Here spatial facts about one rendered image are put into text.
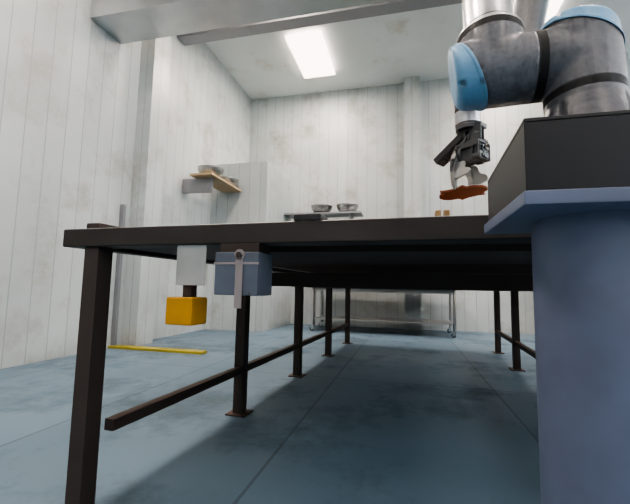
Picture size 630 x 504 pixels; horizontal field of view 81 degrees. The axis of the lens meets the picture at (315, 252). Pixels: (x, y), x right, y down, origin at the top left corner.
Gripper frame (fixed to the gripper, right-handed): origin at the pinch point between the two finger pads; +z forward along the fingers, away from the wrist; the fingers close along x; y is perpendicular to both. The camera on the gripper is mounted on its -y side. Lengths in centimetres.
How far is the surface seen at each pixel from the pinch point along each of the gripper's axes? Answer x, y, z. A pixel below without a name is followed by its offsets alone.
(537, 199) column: -52, 41, 19
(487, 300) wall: 559, -281, 43
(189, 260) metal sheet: -66, -50, 23
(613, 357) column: -41, 45, 39
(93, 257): -87, -80, 22
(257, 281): -54, -29, 29
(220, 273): -61, -38, 27
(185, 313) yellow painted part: -67, -47, 38
